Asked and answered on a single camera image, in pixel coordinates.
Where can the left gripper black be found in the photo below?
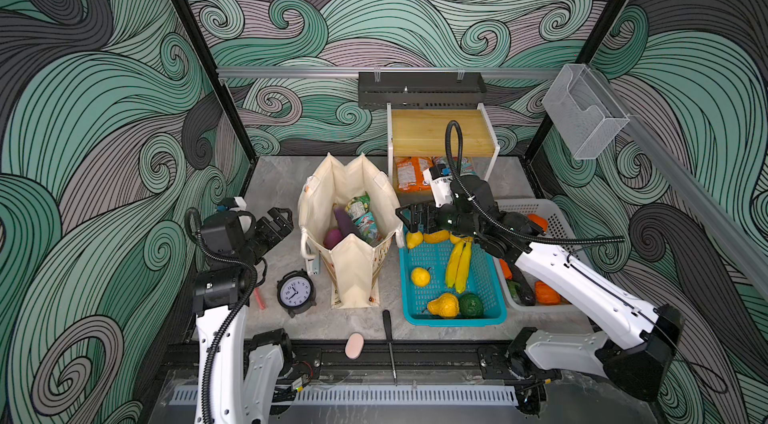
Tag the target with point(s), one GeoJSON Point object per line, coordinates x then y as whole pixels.
{"type": "Point", "coordinates": [283, 227]}

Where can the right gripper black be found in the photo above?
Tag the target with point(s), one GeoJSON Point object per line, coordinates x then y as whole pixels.
{"type": "Point", "coordinates": [419, 214]}

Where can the teal red snack bag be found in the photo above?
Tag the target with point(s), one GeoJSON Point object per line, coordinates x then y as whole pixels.
{"type": "Point", "coordinates": [368, 229]}

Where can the purple onion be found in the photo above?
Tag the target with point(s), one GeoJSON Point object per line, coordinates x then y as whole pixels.
{"type": "Point", "coordinates": [333, 237]}

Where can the light purple eggplant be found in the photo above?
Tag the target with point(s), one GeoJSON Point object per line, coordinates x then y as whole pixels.
{"type": "Point", "coordinates": [345, 224]}

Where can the cream canvas grocery bag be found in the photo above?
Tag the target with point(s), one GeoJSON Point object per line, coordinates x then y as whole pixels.
{"type": "Point", "coordinates": [353, 265]}

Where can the green yellow snack bag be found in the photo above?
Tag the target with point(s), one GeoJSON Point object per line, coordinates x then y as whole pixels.
{"type": "Point", "coordinates": [358, 207]}

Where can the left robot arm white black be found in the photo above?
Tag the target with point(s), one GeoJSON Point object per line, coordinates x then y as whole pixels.
{"type": "Point", "coordinates": [236, 380]}

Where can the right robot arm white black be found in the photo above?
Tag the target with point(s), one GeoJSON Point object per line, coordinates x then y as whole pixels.
{"type": "Point", "coordinates": [636, 341]}

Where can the orange snack bag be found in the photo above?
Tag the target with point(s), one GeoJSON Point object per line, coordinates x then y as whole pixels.
{"type": "Point", "coordinates": [410, 174]}

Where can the teal Fox's candy bag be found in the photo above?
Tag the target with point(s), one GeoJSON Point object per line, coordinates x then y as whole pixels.
{"type": "Point", "coordinates": [466, 167]}

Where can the yellow lemon upper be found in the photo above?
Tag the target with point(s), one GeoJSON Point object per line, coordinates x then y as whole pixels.
{"type": "Point", "coordinates": [413, 240]}

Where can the yellow lemon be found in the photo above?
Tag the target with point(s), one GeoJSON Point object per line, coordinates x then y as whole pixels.
{"type": "Point", "coordinates": [413, 240]}
{"type": "Point", "coordinates": [420, 277]}

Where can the yellow mango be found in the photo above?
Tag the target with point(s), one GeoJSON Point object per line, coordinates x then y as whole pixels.
{"type": "Point", "coordinates": [437, 237]}

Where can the white stapler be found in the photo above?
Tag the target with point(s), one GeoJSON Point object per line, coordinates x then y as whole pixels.
{"type": "Point", "coordinates": [314, 266]}

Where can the yellow lemon lower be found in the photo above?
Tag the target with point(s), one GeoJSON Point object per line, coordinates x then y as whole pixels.
{"type": "Point", "coordinates": [420, 277]}

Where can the small yellow banana bunch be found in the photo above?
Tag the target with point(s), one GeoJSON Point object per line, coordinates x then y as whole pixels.
{"type": "Point", "coordinates": [458, 267]}

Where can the black alarm clock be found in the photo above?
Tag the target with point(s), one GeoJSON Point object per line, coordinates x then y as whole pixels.
{"type": "Point", "coordinates": [296, 292]}

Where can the teal plastic basket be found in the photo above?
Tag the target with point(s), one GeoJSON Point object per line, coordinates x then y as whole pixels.
{"type": "Point", "coordinates": [482, 281]}

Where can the white wooden two-tier shelf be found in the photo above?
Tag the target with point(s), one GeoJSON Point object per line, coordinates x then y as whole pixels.
{"type": "Point", "coordinates": [421, 132]}

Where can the yellow pear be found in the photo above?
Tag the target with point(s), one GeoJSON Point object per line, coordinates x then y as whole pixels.
{"type": "Point", "coordinates": [446, 306]}

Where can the black screwdriver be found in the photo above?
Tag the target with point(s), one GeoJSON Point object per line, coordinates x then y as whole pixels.
{"type": "Point", "coordinates": [387, 324]}

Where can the green avocado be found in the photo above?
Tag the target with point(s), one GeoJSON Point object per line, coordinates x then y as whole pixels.
{"type": "Point", "coordinates": [471, 306]}

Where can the orange carrot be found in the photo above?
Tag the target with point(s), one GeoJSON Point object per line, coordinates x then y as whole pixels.
{"type": "Point", "coordinates": [506, 271]}

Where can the white plastic basket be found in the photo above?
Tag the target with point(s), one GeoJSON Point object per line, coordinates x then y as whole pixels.
{"type": "Point", "coordinates": [558, 227]}

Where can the orange tomato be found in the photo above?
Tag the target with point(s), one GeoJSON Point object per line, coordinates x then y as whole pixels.
{"type": "Point", "coordinates": [539, 221]}

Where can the dark eggplant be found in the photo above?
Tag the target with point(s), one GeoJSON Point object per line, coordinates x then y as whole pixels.
{"type": "Point", "coordinates": [525, 293]}

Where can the pink oval eraser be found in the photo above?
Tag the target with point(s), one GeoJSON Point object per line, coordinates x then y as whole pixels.
{"type": "Point", "coordinates": [354, 346]}

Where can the orange bell pepper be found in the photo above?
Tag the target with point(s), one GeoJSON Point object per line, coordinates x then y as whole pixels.
{"type": "Point", "coordinates": [546, 295]}

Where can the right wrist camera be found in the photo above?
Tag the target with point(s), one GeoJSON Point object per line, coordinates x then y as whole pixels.
{"type": "Point", "coordinates": [439, 178]}

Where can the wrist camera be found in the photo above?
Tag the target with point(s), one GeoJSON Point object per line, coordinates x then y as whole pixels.
{"type": "Point", "coordinates": [237, 203]}
{"type": "Point", "coordinates": [439, 178]}

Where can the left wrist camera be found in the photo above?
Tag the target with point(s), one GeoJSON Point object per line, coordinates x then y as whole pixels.
{"type": "Point", "coordinates": [237, 203]}

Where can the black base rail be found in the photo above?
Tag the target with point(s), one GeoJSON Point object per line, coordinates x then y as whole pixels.
{"type": "Point", "coordinates": [325, 360]}

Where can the white cable duct strip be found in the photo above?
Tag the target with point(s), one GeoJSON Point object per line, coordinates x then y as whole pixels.
{"type": "Point", "coordinates": [454, 395]}

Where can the clear acrylic wall holder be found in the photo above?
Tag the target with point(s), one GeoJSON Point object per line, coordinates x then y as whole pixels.
{"type": "Point", "coordinates": [585, 110]}

